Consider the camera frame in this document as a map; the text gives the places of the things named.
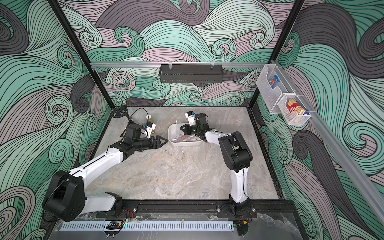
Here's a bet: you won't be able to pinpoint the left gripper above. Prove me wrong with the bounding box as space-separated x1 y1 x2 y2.
133 136 168 152

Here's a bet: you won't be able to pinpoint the blue clear protractor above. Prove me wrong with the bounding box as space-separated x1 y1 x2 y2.
171 121 185 133

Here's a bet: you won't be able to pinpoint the white storage box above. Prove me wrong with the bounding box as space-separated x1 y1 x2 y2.
168 123 203 147

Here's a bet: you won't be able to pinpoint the wide red ruler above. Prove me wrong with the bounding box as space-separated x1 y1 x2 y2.
172 135 200 143

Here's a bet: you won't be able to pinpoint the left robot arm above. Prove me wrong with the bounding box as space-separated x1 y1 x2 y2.
42 136 168 222

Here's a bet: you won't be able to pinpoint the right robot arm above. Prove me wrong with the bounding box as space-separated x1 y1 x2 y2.
180 124 253 216

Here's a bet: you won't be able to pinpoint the amber bottle white cap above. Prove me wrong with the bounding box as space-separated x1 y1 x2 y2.
146 115 156 134

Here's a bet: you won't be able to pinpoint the small black tripod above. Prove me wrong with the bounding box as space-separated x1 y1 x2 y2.
110 106 134 139

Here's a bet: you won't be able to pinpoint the blue packet in bin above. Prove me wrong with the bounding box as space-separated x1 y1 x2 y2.
268 75 280 89

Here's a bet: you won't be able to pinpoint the red card boxes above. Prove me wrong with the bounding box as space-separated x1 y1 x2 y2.
286 99 310 115

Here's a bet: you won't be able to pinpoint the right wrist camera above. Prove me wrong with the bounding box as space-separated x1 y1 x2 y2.
185 111 208 126

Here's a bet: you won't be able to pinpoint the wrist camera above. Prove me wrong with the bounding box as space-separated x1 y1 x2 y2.
124 122 156 139
185 111 208 126

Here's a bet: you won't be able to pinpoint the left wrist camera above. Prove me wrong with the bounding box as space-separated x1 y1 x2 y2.
124 122 156 139

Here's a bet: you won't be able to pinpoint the black wall tray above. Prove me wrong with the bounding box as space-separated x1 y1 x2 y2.
159 65 224 84

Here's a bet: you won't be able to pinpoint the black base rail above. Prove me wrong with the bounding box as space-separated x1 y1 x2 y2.
58 199 298 214

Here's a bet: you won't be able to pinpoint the clear wall bin upper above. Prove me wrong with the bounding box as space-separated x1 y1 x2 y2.
256 64 295 114

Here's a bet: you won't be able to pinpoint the clear wall bin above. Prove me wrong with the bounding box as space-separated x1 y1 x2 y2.
278 94 311 127
256 64 295 114

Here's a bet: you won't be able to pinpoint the aluminium back rail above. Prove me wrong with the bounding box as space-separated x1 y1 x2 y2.
90 61 267 69

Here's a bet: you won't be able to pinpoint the aluminium rail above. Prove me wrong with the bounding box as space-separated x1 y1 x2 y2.
90 61 267 69
271 60 384 224

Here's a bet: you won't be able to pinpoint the clear wall bin lower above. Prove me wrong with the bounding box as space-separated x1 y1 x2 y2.
278 94 311 127

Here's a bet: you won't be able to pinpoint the white slotted cable duct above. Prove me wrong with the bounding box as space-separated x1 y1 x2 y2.
59 221 235 232

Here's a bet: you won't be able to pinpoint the aluminium right rail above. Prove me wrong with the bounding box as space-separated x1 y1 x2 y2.
271 60 384 224

